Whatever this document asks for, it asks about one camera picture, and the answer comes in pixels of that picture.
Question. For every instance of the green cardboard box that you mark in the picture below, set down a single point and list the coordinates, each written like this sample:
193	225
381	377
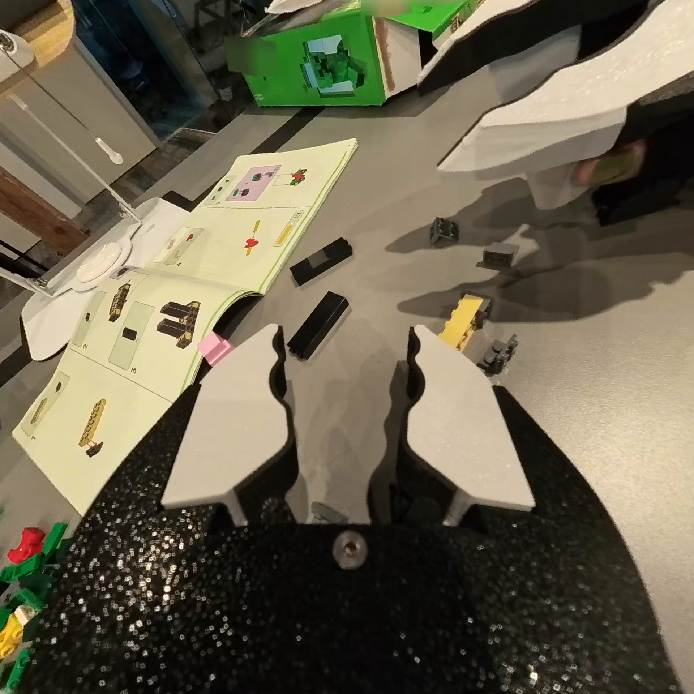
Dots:
358	54

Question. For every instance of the white flat stand base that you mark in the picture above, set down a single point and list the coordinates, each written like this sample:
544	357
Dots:
152	227

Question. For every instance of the brown wooden board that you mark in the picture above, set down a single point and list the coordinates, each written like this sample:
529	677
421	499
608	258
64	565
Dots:
32	211

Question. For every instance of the green instruction booklet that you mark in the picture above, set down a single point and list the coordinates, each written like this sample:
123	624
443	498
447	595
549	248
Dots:
135	390

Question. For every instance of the clear acrylic stand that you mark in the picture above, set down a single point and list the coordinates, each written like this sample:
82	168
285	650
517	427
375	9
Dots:
81	157

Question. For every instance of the dark grey bracket brick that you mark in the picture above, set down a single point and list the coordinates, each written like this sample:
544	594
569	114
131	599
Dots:
444	232

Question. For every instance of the black long brick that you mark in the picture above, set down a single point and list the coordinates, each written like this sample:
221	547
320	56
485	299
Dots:
319	326
321	262

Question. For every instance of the grey small brick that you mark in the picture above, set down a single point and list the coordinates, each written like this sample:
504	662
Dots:
496	256

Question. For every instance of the yellow brick assembly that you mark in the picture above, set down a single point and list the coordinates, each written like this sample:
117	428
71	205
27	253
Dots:
461	325

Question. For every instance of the white round device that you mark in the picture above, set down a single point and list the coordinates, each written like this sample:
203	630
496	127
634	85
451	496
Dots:
13	51

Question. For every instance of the dark glass cabinet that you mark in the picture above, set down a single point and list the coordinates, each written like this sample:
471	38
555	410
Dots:
152	54

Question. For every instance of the pile of small toy bricks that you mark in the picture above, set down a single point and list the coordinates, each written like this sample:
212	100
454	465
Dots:
21	572

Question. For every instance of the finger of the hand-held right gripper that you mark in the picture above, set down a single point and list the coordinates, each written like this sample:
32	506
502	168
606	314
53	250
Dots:
515	40
542	130

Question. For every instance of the pink brick pig figure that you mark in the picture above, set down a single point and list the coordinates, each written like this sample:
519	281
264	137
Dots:
214	350

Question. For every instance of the white cabinet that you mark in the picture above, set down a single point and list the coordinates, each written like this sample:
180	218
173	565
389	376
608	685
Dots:
108	108

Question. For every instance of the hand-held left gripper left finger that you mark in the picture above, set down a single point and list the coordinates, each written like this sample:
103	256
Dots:
227	434

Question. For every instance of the dark grey plate brick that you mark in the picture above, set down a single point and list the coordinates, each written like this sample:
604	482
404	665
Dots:
497	355

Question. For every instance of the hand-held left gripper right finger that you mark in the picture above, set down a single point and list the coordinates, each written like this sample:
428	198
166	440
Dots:
461	434

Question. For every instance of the wooden counter top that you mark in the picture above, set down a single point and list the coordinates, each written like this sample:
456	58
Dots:
49	32

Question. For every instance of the white crumpled paper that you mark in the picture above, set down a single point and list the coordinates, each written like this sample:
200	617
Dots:
309	5

